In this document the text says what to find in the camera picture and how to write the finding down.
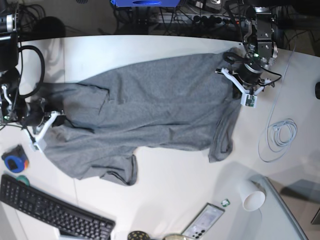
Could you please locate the blue orange tape measure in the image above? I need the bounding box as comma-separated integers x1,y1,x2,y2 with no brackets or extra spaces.
1,145,29,174

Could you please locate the white coiled cable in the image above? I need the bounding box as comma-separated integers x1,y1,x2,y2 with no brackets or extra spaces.
257,42,298,164

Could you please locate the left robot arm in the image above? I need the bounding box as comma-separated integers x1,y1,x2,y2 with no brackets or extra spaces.
215,0,282,108

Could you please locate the grey t-shirt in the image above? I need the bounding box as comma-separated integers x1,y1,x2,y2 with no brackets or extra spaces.
39,53,241,186

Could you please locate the smartphone in clear case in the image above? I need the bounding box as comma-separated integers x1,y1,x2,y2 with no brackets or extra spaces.
181,203,225,240

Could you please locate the white paper cup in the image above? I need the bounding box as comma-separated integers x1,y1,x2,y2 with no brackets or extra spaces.
237,180,266,212

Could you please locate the green round object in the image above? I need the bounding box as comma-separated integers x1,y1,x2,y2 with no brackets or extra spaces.
16,175,30,187

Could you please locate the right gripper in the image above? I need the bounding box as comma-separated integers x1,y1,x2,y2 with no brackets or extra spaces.
21,98,65,153

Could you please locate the black computer keyboard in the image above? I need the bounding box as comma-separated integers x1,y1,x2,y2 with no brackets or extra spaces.
0,174,116,240

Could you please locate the black gold dotted round object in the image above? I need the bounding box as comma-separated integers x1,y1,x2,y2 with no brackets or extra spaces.
127,231,151,240

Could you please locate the small green white chip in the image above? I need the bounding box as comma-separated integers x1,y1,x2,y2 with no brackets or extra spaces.
221,198,231,208

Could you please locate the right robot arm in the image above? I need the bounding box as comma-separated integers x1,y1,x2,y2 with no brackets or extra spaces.
0,0,64,152

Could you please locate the glass side table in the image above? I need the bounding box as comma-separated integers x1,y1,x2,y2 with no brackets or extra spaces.
246,175,320,240

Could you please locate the blue box with hole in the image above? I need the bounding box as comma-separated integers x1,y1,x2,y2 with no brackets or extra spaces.
110,0,181,8

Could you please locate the black round object at edge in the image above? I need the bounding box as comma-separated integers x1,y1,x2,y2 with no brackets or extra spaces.
314,82,320,100

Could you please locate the gold rimmed round tin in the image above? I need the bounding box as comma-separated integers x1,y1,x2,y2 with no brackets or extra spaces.
163,233,187,240

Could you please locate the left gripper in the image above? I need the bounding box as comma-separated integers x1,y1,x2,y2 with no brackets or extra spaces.
215,63,275,108

